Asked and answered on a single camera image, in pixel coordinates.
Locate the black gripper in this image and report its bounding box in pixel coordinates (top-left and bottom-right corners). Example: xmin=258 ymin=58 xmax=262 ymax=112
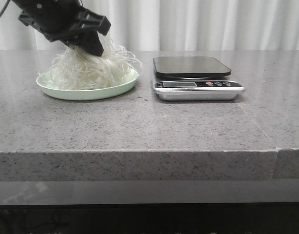
xmin=14 ymin=0 xmax=111 ymax=56

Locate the white vermicelli noodle bundle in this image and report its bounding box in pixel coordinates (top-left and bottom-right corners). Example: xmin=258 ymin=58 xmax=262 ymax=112
xmin=39 ymin=36 xmax=143 ymax=91

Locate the white pleated curtain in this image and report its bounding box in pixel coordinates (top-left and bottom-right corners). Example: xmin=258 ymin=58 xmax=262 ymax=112
xmin=0 ymin=0 xmax=299 ymax=51

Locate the pale green round plate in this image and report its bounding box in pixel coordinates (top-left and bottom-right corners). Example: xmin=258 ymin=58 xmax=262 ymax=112
xmin=36 ymin=69 xmax=139 ymax=101

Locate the silver black kitchen scale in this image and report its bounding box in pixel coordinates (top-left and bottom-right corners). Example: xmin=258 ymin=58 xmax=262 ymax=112
xmin=153 ymin=56 xmax=246 ymax=101

